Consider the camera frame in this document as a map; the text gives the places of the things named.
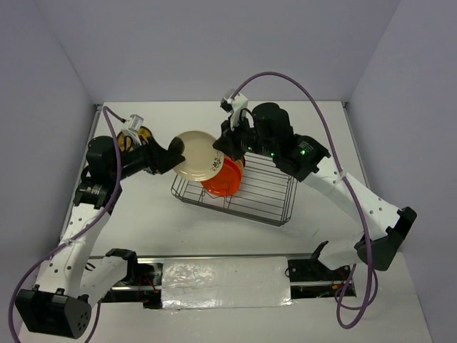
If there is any black wire dish rack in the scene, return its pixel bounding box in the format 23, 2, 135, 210
171, 154, 298, 227

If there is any cream floral plate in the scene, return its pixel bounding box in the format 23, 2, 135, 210
173, 131, 224, 182

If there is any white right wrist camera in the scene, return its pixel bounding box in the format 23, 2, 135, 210
220, 89, 248, 131

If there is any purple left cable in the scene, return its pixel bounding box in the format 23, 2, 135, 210
8, 106, 126, 343

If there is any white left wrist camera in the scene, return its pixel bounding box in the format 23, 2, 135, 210
121, 114, 144, 139

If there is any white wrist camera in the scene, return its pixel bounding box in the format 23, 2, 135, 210
220, 89, 248, 131
121, 114, 144, 139

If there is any orange plastic plate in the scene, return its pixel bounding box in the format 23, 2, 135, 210
201, 158, 241, 197
233, 156, 246, 184

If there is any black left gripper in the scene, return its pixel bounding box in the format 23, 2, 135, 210
110, 135, 184, 181

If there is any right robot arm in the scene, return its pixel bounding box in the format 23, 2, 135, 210
213, 100, 417, 279

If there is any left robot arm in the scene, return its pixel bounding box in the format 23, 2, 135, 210
14, 136, 185, 339

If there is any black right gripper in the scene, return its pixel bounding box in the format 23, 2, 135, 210
212, 111, 276, 161

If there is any silver foil tape patch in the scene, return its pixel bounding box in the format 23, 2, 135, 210
161, 257, 292, 309

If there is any metal base rail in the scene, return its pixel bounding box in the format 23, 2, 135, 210
103, 254, 351, 309

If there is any yellow patterned plate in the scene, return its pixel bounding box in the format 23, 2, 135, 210
116, 126, 153, 152

